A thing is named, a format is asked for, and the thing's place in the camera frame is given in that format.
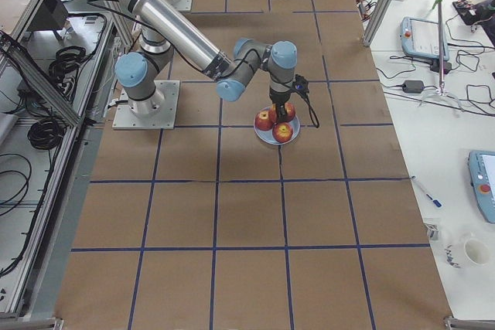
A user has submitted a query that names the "red apple on plate right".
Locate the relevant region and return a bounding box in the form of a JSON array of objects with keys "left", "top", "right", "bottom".
[{"left": 285, "top": 102, "right": 296, "bottom": 122}]

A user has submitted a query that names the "red apple on plate front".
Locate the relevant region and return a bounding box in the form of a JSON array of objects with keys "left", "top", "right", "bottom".
[{"left": 271, "top": 122, "right": 293, "bottom": 144}]

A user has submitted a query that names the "black power adapter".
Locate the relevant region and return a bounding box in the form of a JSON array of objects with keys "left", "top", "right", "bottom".
[{"left": 401, "top": 80, "right": 425, "bottom": 94}]

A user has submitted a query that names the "teach pendant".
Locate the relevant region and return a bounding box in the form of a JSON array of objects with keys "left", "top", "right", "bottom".
[
  {"left": 468, "top": 150, "right": 495, "bottom": 224},
  {"left": 400, "top": 17, "right": 439, "bottom": 60}
]

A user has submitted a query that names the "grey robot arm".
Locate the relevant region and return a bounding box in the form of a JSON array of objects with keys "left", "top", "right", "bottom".
[{"left": 118, "top": 0, "right": 297, "bottom": 121}]

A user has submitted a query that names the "aluminium frame post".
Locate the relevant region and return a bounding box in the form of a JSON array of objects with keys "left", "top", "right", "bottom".
[{"left": 361, "top": 0, "right": 411, "bottom": 47}]

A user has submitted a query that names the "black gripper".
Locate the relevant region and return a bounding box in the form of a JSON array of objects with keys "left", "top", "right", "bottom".
[{"left": 269, "top": 90, "right": 294, "bottom": 122}]

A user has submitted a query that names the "teach pendant upper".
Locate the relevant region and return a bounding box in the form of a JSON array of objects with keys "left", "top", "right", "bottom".
[{"left": 400, "top": 17, "right": 439, "bottom": 60}]

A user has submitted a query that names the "white mug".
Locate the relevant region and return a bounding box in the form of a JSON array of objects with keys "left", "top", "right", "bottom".
[{"left": 444, "top": 233, "right": 490, "bottom": 269}]

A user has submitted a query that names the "black cable bundle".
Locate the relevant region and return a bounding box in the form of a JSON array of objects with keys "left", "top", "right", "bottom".
[{"left": 48, "top": 46, "right": 88, "bottom": 94}]

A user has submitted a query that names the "red yellow striped apple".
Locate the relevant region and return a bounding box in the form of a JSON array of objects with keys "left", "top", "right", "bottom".
[{"left": 268, "top": 104, "right": 287, "bottom": 124}]

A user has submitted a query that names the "teach pendant lower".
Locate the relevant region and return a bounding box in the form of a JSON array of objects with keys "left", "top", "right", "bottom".
[{"left": 468, "top": 150, "right": 495, "bottom": 224}]

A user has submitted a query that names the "red apple on plate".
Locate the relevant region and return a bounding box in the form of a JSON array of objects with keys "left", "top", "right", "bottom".
[
  {"left": 285, "top": 102, "right": 296, "bottom": 122},
  {"left": 271, "top": 122, "right": 293, "bottom": 144},
  {"left": 254, "top": 110, "right": 274, "bottom": 131}
]

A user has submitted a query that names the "red apple on plate left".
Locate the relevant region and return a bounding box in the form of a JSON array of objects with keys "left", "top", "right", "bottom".
[{"left": 254, "top": 110, "right": 274, "bottom": 131}]

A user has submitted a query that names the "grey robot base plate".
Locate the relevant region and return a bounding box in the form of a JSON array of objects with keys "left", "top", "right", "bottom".
[{"left": 112, "top": 80, "right": 180, "bottom": 130}]

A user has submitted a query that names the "metal grabber stick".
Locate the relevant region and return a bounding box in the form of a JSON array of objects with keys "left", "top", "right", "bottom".
[{"left": 418, "top": 0, "right": 465, "bottom": 112}]

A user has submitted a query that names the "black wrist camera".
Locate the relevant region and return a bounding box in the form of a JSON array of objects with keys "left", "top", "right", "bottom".
[{"left": 294, "top": 74, "right": 309, "bottom": 95}]

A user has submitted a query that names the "blue white pen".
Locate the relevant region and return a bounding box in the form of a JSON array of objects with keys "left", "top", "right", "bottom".
[{"left": 411, "top": 175, "right": 442, "bottom": 208}]

